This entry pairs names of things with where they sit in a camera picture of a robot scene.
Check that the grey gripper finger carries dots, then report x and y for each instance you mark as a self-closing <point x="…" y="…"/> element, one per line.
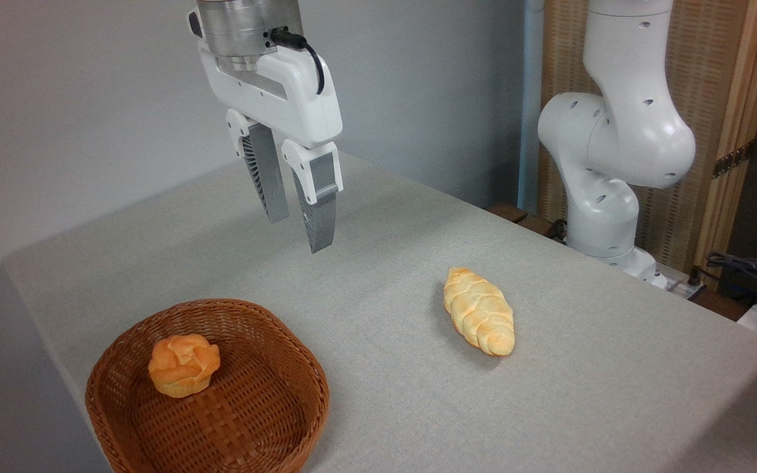
<point x="318" y="217"/>
<point x="267" y="177"/>

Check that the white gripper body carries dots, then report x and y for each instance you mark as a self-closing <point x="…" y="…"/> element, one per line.
<point x="299" y="92"/>

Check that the braided long bread loaf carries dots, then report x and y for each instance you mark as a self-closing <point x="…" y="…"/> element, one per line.
<point x="480" y="312"/>

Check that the round orange bread roll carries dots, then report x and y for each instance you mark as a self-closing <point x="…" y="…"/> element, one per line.
<point x="183" y="364"/>

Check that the brown wicker basket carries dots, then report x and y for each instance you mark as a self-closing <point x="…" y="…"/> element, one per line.
<point x="247" y="407"/>

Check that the grey tablecloth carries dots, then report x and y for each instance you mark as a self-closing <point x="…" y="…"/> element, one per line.
<point x="418" y="368"/>

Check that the metal screen hinge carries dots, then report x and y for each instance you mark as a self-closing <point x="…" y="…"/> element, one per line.
<point x="733" y="159"/>

